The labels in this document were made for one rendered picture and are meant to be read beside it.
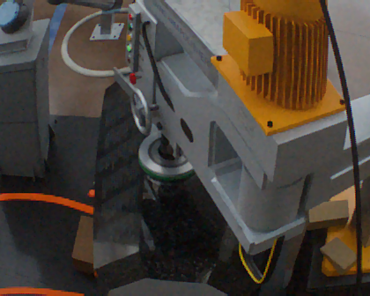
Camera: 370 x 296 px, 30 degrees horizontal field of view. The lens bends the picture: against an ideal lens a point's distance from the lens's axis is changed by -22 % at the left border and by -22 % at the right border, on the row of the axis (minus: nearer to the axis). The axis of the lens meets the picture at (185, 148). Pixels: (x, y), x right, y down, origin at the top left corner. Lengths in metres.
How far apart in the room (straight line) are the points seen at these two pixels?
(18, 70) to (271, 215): 1.81
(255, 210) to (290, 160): 0.32
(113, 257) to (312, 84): 1.23
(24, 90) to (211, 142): 1.59
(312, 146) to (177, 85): 0.65
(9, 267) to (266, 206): 1.91
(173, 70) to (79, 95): 2.15
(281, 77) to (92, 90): 2.84
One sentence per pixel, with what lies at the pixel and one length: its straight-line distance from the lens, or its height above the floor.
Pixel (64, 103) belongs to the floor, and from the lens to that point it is 4.52.
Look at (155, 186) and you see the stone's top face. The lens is 2.88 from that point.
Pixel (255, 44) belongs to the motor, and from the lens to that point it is 1.68.
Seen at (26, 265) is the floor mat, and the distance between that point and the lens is 3.71.
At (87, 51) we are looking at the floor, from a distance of 4.89.
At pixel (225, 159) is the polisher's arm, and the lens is 2.34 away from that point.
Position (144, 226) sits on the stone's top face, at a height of 0.87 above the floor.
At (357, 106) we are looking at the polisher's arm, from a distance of 2.31.
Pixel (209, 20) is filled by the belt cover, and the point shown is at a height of 1.74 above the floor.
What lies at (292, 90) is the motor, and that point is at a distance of 1.81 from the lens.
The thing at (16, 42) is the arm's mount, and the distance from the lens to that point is 3.61.
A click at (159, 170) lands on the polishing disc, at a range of 2.89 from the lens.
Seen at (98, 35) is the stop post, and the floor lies 0.01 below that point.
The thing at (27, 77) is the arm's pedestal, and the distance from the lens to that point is 3.61.
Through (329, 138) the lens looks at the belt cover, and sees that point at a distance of 1.91.
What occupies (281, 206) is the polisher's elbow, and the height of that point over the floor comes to 1.40.
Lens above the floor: 3.00
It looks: 45 degrees down
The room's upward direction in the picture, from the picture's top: 2 degrees clockwise
